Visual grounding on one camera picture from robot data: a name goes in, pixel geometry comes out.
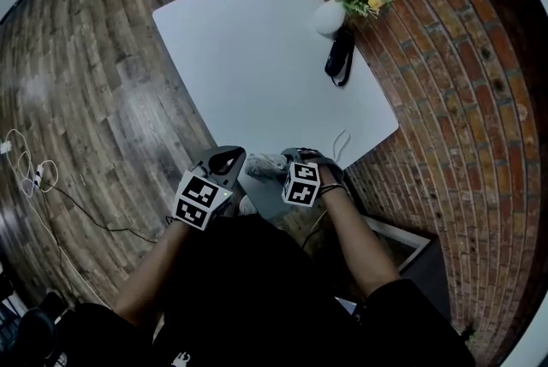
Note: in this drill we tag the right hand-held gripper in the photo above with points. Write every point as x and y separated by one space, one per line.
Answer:
301 185

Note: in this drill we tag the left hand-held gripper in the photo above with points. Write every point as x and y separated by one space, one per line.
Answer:
194 203

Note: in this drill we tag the grey patterned umbrella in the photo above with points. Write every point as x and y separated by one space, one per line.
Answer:
265 164

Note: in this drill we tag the person's right forearm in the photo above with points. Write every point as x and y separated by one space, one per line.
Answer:
359 245

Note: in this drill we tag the person's left forearm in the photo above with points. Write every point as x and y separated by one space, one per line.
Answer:
150 271

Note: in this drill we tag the person's right hand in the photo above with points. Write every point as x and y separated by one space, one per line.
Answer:
331 176

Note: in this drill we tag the black wrist band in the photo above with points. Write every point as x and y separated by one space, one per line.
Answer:
335 188

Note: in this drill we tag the person's left white shoe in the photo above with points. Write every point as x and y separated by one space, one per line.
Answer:
248 206

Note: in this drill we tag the white table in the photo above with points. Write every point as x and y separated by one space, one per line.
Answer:
257 70

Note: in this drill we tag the white panel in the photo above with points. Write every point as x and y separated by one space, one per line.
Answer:
402 243

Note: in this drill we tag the person's black clothing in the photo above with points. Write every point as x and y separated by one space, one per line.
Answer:
257 305

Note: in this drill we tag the white vase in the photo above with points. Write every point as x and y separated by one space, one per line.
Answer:
329 16

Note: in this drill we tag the white power strip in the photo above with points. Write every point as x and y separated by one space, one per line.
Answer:
38 176

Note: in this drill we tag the small potted plant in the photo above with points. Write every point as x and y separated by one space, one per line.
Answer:
471 333

